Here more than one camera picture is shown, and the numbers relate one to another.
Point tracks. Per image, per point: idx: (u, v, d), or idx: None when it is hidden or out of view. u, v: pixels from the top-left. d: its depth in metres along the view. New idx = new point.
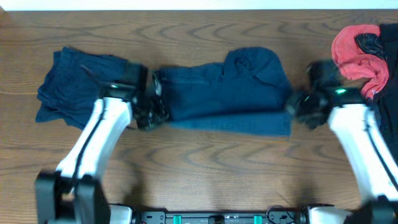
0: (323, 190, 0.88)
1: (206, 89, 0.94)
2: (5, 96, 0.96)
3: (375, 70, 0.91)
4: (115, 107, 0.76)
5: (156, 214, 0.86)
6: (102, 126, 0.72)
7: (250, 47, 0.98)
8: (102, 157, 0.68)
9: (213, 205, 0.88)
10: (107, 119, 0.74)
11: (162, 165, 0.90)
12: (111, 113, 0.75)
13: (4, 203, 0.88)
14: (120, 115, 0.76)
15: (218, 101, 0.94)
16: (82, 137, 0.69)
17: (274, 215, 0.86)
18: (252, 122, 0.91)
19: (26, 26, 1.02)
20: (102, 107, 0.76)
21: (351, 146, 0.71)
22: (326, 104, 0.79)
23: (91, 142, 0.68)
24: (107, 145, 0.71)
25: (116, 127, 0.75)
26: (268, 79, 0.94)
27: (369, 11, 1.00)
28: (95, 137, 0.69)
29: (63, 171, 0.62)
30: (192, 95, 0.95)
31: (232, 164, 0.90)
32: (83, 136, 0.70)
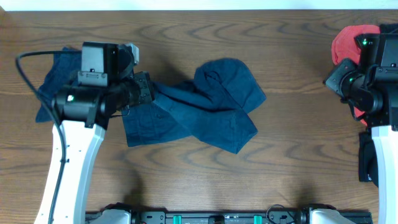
0: (323, 190, 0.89)
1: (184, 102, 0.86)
2: (5, 96, 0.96)
3: None
4: (77, 139, 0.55)
5: (156, 214, 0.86)
6: (69, 169, 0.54)
7: (215, 61, 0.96)
8: (79, 201, 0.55)
9: (213, 205, 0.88)
10: (71, 161, 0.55)
11: (162, 165, 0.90)
12: (72, 152, 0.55)
13: (5, 203, 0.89)
14: (85, 150, 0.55)
15: (196, 113, 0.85)
16: (47, 189, 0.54)
17: (274, 215, 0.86)
18: (220, 135, 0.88)
19: (26, 27, 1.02)
20: (60, 142, 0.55)
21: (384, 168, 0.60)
22: (380, 107, 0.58)
23: (62, 193, 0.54)
24: (86, 184, 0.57)
25: (87, 163, 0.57)
26: (239, 88, 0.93)
27: (369, 11, 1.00)
28: (65, 183, 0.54)
29: None
30: (174, 105, 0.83)
31: (232, 164, 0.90)
32: (48, 186, 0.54)
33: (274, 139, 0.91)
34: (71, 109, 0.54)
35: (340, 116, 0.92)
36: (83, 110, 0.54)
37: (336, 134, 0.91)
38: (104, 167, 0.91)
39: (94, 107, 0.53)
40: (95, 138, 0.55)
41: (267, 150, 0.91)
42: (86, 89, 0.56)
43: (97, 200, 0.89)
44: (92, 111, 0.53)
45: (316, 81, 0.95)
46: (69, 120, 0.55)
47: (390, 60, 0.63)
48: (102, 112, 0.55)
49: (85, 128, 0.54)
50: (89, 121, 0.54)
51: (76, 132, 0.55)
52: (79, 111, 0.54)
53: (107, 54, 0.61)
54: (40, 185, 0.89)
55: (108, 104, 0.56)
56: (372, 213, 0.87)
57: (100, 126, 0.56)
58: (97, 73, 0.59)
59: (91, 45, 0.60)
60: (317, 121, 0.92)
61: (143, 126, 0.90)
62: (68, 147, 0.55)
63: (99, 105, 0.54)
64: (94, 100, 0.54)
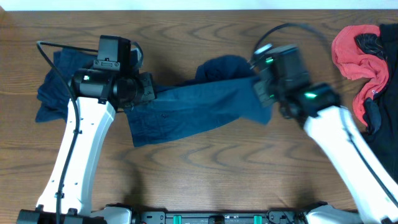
0: (323, 190, 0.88)
1: (201, 93, 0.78)
2: (4, 96, 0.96)
3: (375, 70, 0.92)
4: (90, 114, 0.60)
5: (156, 214, 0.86)
6: (81, 140, 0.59)
7: (216, 58, 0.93)
8: (87, 175, 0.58)
9: (213, 205, 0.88)
10: (84, 132, 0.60)
11: (162, 165, 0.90)
12: (84, 125, 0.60)
13: (4, 204, 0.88)
14: (97, 123, 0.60)
15: (196, 118, 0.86)
16: (60, 157, 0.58)
17: (274, 215, 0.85)
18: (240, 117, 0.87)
19: (26, 27, 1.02)
20: (74, 116, 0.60)
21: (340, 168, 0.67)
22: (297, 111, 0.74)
23: (73, 163, 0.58)
24: (94, 159, 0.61)
25: (98, 138, 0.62)
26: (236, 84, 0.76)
27: (369, 11, 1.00)
28: (76, 154, 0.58)
29: (42, 205, 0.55)
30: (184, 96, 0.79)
31: (232, 164, 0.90)
32: (61, 155, 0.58)
33: (274, 139, 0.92)
34: (85, 88, 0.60)
35: None
36: (96, 91, 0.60)
37: None
38: (104, 167, 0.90)
39: (107, 88, 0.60)
40: (106, 114, 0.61)
41: (267, 150, 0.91)
42: (101, 72, 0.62)
43: (96, 200, 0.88)
44: (106, 91, 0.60)
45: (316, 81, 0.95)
46: (84, 98, 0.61)
47: (293, 68, 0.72)
48: (114, 94, 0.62)
49: (99, 104, 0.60)
50: (102, 98, 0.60)
51: (89, 107, 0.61)
52: (92, 91, 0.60)
53: (122, 47, 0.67)
54: (40, 185, 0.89)
55: (120, 88, 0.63)
56: None
57: (111, 106, 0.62)
58: (112, 61, 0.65)
59: (109, 37, 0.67)
60: None
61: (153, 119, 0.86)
62: (82, 119, 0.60)
63: (112, 86, 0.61)
64: (108, 81, 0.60)
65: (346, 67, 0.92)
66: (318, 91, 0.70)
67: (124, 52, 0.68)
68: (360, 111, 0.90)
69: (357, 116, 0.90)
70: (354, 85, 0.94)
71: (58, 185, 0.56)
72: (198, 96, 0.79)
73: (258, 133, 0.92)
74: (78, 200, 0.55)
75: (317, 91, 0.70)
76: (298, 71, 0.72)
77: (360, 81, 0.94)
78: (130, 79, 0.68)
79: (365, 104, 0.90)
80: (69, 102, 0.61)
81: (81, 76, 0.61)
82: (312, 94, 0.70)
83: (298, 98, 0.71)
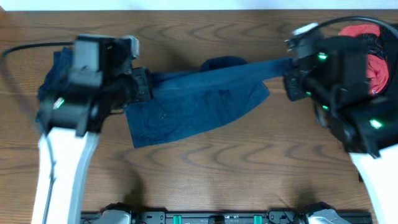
0: (323, 190, 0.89)
1: (193, 90, 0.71)
2: (5, 96, 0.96)
3: (375, 69, 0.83)
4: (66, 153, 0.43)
5: (156, 214, 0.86)
6: (58, 192, 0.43)
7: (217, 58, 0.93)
8: None
9: (213, 205, 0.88)
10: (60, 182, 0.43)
11: (162, 165, 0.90)
12: (61, 170, 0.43)
13: (5, 203, 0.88)
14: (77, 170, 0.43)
15: (200, 117, 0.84)
16: (35, 217, 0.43)
17: (275, 215, 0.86)
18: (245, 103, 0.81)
19: (26, 27, 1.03)
20: (47, 159, 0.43)
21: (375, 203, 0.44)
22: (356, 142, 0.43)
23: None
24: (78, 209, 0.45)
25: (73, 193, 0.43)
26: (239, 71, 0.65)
27: (369, 11, 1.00)
28: (54, 212, 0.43)
29: None
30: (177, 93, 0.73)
31: (232, 164, 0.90)
32: (35, 213, 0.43)
33: (274, 139, 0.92)
34: (61, 113, 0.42)
35: None
36: (73, 114, 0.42)
37: None
38: (104, 167, 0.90)
39: (85, 120, 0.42)
40: (87, 152, 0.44)
41: (267, 150, 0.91)
42: (79, 91, 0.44)
43: (97, 200, 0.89)
44: (83, 118, 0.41)
45: None
46: (60, 127, 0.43)
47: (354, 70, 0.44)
48: (93, 120, 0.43)
49: (78, 138, 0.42)
50: (81, 130, 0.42)
51: (65, 145, 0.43)
52: (66, 121, 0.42)
53: (106, 51, 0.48)
54: None
55: (101, 109, 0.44)
56: (372, 213, 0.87)
57: (92, 133, 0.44)
58: (91, 70, 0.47)
59: (87, 38, 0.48)
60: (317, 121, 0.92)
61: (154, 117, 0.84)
62: (56, 163, 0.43)
63: (90, 109, 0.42)
64: (86, 102, 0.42)
65: None
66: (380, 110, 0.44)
67: (102, 55, 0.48)
68: None
69: None
70: None
71: None
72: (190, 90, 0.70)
73: (258, 133, 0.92)
74: None
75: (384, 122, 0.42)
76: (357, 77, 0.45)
77: None
78: (129, 90, 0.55)
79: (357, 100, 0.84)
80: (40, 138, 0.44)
81: (53, 99, 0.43)
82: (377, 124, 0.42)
83: (357, 122, 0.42)
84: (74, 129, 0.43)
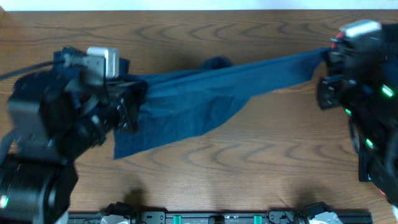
0: (323, 190, 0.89)
1: (194, 96, 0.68)
2: (4, 96, 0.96)
3: None
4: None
5: (156, 214, 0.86)
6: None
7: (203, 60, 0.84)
8: None
9: (213, 205, 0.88)
10: None
11: (162, 165, 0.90)
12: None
13: None
14: None
15: (187, 127, 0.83)
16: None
17: (275, 215, 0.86)
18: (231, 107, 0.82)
19: (26, 26, 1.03)
20: None
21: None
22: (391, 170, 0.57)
23: None
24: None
25: None
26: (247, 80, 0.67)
27: (369, 11, 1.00)
28: None
29: None
30: (170, 100, 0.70)
31: (232, 164, 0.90)
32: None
33: (274, 139, 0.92)
34: (17, 206, 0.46)
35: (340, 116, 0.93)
36: (27, 204, 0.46)
37: (335, 134, 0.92)
38: (104, 167, 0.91)
39: (41, 217, 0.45)
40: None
41: (267, 150, 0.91)
42: (29, 178, 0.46)
43: (97, 200, 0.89)
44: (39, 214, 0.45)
45: None
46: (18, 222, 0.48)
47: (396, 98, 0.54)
48: (51, 206, 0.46)
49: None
50: None
51: None
52: (22, 214, 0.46)
53: (43, 115, 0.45)
54: None
55: (58, 194, 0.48)
56: (372, 213, 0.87)
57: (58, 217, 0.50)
58: (38, 144, 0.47)
59: (23, 101, 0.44)
60: (316, 121, 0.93)
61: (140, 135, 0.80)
62: None
63: (46, 197, 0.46)
64: (38, 191, 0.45)
65: None
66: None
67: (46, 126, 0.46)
68: None
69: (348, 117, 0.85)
70: None
71: None
72: (186, 96, 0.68)
73: (258, 133, 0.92)
74: None
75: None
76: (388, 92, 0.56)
77: None
78: (83, 128, 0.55)
79: None
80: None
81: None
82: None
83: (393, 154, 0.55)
84: None
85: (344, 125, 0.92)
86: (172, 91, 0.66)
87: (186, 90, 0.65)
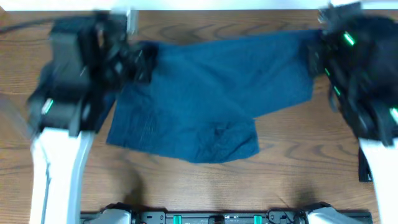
0: (322, 190, 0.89)
1: (203, 93, 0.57)
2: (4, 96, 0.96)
3: None
4: (61, 147, 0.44)
5: (156, 214, 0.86)
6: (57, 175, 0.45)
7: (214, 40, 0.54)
8: None
9: (213, 205, 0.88)
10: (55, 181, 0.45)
11: (161, 165, 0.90)
12: (55, 170, 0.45)
13: (5, 203, 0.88)
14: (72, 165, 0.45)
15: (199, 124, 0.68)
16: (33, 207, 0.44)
17: (274, 215, 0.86)
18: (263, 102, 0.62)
19: (25, 26, 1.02)
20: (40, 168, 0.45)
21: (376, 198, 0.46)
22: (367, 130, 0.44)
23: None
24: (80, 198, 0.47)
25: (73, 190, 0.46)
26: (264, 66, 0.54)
27: None
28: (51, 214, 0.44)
29: None
30: (176, 79, 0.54)
31: (231, 164, 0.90)
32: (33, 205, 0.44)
33: (274, 139, 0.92)
34: (53, 114, 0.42)
35: (340, 116, 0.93)
36: (64, 114, 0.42)
37: (335, 134, 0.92)
38: (104, 167, 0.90)
39: (75, 126, 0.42)
40: (82, 145, 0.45)
41: (267, 150, 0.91)
42: (69, 88, 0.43)
43: (97, 200, 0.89)
44: (73, 129, 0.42)
45: None
46: (51, 129, 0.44)
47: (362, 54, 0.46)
48: (85, 121, 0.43)
49: (71, 138, 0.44)
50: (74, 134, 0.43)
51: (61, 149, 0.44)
52: (59, 123, 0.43)
53: (80, 47, 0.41)
54: None
55: (92, 109, 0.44)
56: (372, 213, 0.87)
57: (89, 134, 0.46)
58: (74, 70, 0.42)
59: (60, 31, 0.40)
60: (316, 121, 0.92)
61: (135, 137, 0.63)
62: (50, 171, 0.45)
63: (82, 109, 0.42)
64: (77, 102, 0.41)
65: None
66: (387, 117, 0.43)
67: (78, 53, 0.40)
68: None
69: None
70: None
71: None
72: (196, 89, 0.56)
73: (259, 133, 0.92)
74: None
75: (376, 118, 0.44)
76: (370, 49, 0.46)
77: None
78: (109, 71, 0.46)
79: None
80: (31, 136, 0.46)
81: (41, 102, 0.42)
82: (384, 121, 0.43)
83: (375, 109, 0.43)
84: (68, 130, 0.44)
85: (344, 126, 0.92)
86: (175, 78, 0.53)
87: (186, 70, 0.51)
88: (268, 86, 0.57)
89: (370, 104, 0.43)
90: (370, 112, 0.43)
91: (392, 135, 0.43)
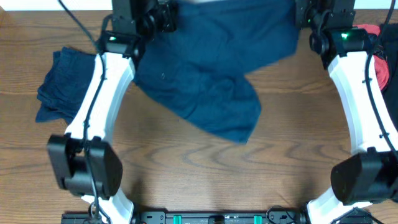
0: (324, 190, 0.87)
1: (209, 35, 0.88)
2: (4, 96, 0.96)
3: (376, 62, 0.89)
4: (115, 65, 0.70)
5: (156, 214, 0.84)
6: (107, 84, 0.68)
7: None
8: (107, 129, 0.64)
9: (213, 205, 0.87)
10: (109, 79, 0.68)
11: (162, 165, 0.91)
12: (111, 73, 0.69)
13: (2, 204, 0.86)
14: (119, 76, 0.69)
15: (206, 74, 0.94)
16: (86, 100, 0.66)
17: (274, 215, 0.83)
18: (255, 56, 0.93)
19: (27, 27, 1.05)
20: (101, 69, 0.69)
21: (349, 103, 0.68)
22: (327, 48, 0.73)
23: (96, 106, 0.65)
24: (116, 105, 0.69)
25: (119, 91, 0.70)
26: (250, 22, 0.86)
27: (369, 10, 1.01)
28: (100, 101, 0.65)
29: (71, 134, 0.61)
30: (186, 28, 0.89)
31: (231, 164, 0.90)
32: (86, 98, 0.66)
33: (274, 139, 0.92)
34: (112, 46, 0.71)
35: (339, 116, 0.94)
36: (119, 50, 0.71)
37: (334, 134, 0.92)
38: None
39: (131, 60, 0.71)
40: (128, 69, 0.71)
41: (267, 150, 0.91)
42: (125, 35, 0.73)
43: None
44: (127, 50, 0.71)
45: (314, 83, 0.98)
46: (109, 53, 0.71)
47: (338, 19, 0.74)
48: (135, 56, 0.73)
49: (122, 58, 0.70)
50: (126, 55, 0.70)
51: (114, 61, 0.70)
52: (117, 50, 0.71)
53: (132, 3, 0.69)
54: (40, 185, 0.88)
55: (140, 50, 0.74)
56: (372, 213, 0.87)
57: (133, 64, 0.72)
58: (127, 19, 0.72)
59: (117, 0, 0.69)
60: (316, 121, 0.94)
61: (158, 74, 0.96)
62: (107, 70, 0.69)
63: (134, 49, 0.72)
64: (129, 43, 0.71)
65: None
66: (348, 43, 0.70)
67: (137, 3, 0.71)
68: None
69: None
70: None
71: (84, 118, 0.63)
72: (203, 33, 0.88)
73: (259, 133, 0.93)
74: (103, 129, 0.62)
75: (349, 43, 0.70)
76: (341, 9, 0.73)
77: None
78: (145, 23, 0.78)
79: None
80: (96, 57, 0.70)
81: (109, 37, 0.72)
82: (348, 43, 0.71)
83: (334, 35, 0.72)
84: (120, 55, 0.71)
85: (342, 125, 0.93)
86: (189, 30, 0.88)
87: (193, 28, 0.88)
88: (263, 40, 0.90)
89: (329, 32, 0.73)
90: (330, 38, 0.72)
91: (345, 49, 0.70)
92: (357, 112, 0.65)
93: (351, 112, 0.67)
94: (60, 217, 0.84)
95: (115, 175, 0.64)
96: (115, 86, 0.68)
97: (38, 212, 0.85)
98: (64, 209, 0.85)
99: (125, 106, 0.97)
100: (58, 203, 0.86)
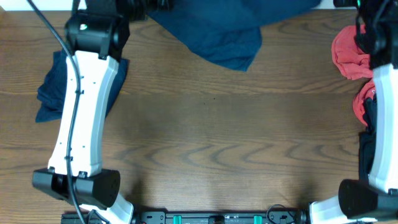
0: (323, 190, 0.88)
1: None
2: (5, 96, 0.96)
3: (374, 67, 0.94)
4: (91, 71, 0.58)
5: (156, 214, 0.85)
6: (84, 101, 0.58)
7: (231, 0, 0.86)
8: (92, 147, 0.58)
9: (213, 205, 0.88)
10: (86, 92, 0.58)
11: (162, 165, 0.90)
12: (85, 84, 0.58)
13: (4, 203, 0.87)
14: (99, 82, 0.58)
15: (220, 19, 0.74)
16: (64, 116, 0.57)
17: (274, 215, 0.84)
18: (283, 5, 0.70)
19: (25, 26, 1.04)
20: (74, 73, 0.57)
21: (387, 122, 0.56)
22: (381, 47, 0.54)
23: (78, 125, 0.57)
24: (99, 122, 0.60)
25: (102, 96, 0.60)
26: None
27: None
28: (79, 118, 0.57)
29: (56, 170, 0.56)
30: None
31: (232, 164, 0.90)
32: (65, 114, 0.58)
33: (274, 139, 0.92)
34: (84, 38, 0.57)
35: (339, 116, 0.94)
36: (95, 39, 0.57)
37: (335, 134, 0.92)
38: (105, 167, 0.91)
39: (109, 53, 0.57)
40: (108, 71, 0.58)
41: (267, 150, 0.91)
42: (100, 20, 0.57)
43: None
44: (105, 45, 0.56)
45: (317, 81, 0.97)
46: (81, 51, 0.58)
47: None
48: (115, 43, 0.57)
49: (99, 59, 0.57)
50: (103, 53, 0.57)
51: (89, 64, 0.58)
52: (94, 45, 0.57)
53: None
54: None
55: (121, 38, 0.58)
56: None
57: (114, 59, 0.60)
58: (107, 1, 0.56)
59: None
60: (316, 121, 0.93)
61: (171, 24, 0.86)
62: (82, 78, 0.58)
63: (112, 35, 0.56)
64: (106, 31, 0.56)
65: (346, 67, 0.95)
66: None
67: None
68: (360, 111, 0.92)
69: (357, 115, 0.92)
70: (353, 85, 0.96)
71: (66, 146, 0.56)
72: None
73: (259, 132, 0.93)
74: (88, 163, 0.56)
75: None
76: None
77: (359, 82, 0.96)
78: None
79: (365, 104, 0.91)
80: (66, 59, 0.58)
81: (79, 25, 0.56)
82: None
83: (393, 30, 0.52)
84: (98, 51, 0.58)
85: (344, 125, 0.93)
86: None
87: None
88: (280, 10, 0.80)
89: (387, 24, 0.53)
90: (386, 31, 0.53)
91: None
92: (390, 141, 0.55)
93: (384, 136, 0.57)
94: (60, 217, 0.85)
95: (113, 190, 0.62)
96: (96, 98, 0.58)
97: (40, 212, 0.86)
98: (64, 209, 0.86)
99: (124, 106, 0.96)
100: (58, 204, 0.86)
